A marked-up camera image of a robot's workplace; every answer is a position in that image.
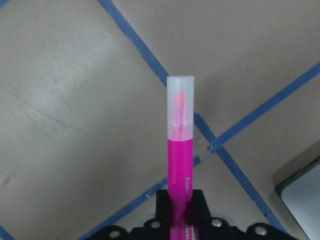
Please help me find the pink highlighter pen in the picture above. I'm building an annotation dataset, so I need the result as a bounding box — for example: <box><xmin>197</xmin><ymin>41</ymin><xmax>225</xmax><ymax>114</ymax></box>
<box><xmin>166</xmin><ymin>76</ymin><xmax>195</xmax><ymax>240</ymax></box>

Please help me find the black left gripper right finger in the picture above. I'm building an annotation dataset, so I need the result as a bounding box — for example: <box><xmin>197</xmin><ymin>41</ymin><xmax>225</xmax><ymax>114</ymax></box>
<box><xmin>186</xmin><ymin>189</ymin><xmax>211</xmax><ymax>222</ymax></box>

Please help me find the silver closed laptop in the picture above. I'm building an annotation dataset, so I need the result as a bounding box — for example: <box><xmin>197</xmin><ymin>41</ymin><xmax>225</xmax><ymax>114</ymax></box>
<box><xmin>272</xmin><ymin>150</ymin><xmax>320</xmax><ymax>240</ymax></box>

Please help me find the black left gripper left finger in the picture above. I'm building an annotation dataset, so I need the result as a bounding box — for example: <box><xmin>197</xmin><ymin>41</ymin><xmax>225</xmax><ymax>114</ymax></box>
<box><xmin>155</xmin><ymin>189</ymin><xmax>172</xmax><ymax>222</ymax></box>

